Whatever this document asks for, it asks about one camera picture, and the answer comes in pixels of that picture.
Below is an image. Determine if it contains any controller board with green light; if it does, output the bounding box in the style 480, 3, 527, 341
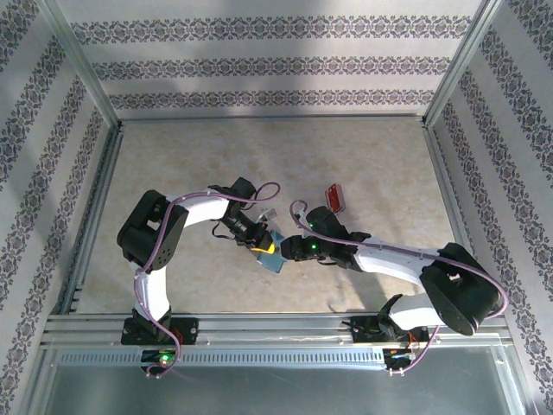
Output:
141, 348, 179, 365

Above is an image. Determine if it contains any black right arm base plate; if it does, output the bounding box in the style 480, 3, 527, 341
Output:
352, 316, 430, 345

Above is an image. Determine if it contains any aluminium rear rail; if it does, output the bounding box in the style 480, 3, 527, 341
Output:
117, 112, 428, 125

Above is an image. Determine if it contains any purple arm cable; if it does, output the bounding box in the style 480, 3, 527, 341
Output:
133, 181, 282, 381
289, 199, 509, 375

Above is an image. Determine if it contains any controller board with wires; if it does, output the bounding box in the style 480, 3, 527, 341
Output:
383, 345, 423, 369

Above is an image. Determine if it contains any clear plastic card box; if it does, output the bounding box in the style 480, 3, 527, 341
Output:
323, 182, 349, 214

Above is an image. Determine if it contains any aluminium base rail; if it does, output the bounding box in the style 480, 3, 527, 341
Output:
41, 313, 513, 348

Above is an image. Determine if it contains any aluminium frame post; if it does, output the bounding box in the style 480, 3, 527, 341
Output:
419, 0, 505, 129
37, 0, 124, 129

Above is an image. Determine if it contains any slotted grey cable duct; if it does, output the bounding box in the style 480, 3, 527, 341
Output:
55, 348, 390, 369

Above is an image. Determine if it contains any blue card holder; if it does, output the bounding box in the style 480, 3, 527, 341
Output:
256, 230, 289, 275

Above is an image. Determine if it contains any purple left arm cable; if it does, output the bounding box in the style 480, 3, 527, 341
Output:
133, 181, 282, 381

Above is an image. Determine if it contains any aluminium side rail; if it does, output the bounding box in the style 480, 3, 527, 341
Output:
58, 123, 127, 316
421, 123, 503, 313

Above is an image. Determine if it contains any stack of red cards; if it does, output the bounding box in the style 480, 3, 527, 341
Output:
326, 183, 347, 212

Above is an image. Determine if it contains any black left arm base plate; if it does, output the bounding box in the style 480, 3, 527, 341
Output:
120, 317, 200, 346

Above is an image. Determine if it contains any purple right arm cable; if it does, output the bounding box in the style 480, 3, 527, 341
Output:
289, 199, 509, 375

